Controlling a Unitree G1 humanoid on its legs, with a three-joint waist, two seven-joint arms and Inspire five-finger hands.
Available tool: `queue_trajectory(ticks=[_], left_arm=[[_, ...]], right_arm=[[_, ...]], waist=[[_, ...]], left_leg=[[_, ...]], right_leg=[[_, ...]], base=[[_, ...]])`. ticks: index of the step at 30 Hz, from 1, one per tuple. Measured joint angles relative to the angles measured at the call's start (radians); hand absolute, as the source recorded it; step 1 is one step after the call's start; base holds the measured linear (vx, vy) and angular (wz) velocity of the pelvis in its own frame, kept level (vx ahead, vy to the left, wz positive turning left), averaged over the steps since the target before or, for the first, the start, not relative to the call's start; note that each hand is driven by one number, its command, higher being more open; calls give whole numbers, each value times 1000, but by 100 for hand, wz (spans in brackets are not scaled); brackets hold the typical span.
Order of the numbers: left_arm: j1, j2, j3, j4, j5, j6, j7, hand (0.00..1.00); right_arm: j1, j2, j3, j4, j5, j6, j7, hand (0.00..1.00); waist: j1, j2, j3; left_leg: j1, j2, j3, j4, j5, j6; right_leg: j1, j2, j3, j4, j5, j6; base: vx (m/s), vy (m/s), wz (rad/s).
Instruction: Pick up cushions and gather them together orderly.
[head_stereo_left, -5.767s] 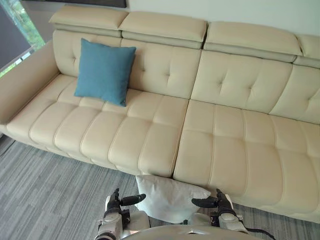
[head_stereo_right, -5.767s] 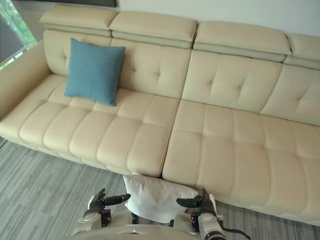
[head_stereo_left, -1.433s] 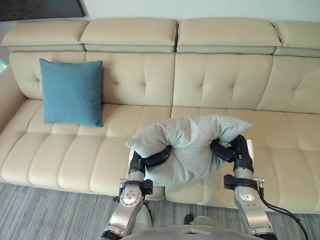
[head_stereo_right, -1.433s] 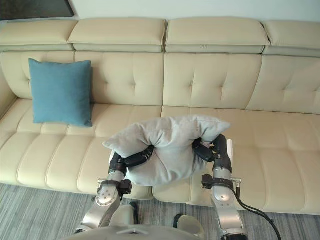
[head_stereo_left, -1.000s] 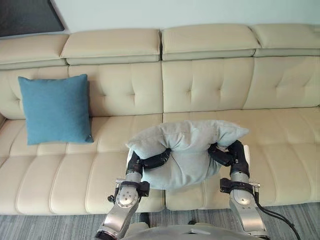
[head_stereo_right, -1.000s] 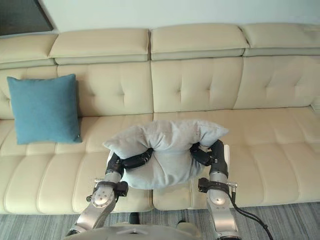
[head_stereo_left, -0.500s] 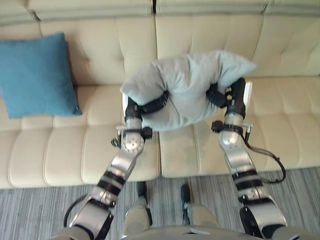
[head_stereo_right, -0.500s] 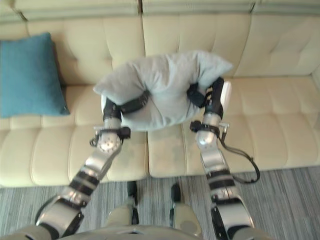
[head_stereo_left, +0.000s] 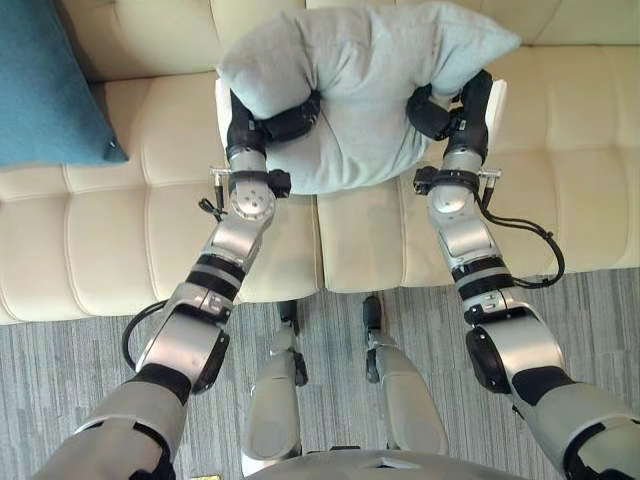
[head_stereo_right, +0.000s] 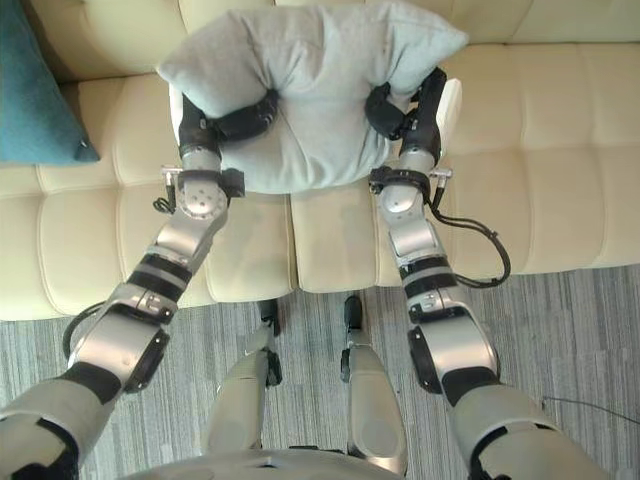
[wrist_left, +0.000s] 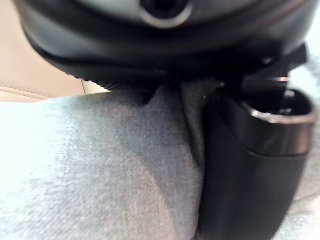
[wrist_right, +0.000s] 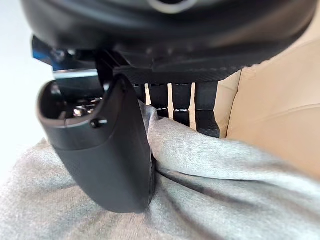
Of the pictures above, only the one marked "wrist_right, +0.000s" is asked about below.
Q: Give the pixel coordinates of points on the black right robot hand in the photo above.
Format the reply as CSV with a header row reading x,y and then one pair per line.
x,y
100,162

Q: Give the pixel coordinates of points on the grey fabric cushion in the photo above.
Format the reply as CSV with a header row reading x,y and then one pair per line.
x,y
200,190

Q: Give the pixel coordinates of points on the beige leather sofa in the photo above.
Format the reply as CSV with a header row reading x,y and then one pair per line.
x,y
275,105

